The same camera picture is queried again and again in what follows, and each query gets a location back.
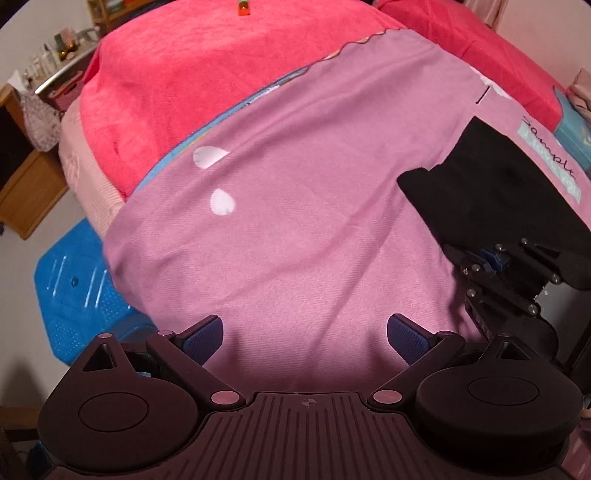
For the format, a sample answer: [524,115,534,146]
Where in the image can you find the pink folded clothes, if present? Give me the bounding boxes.
[567,69,591,122]

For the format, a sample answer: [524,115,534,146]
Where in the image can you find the black pants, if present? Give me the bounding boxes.
[398,117,590,290]

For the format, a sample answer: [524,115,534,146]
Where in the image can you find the red fleece blanket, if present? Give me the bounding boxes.
[80,1,402,197]

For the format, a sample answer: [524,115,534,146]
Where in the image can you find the wooden bedside cabinet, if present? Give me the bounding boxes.
[1,84,68,240]

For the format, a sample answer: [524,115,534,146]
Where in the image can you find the orange green marker pen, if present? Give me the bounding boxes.
[238,0,250,16]

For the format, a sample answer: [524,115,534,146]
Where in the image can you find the blue plastic stool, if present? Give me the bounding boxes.
[34,219,156,365]

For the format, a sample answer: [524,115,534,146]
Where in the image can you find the pink printed duvet cover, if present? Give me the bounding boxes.
[104,30,590,393]

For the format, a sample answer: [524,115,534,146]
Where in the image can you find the wooden shelf with clutter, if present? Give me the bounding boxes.
[1,1,156,152]

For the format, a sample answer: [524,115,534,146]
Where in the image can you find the teal grey striped pillow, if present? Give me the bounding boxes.
[554,89,591,176]

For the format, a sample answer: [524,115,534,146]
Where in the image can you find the red pillow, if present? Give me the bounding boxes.
[375,0,563,131]

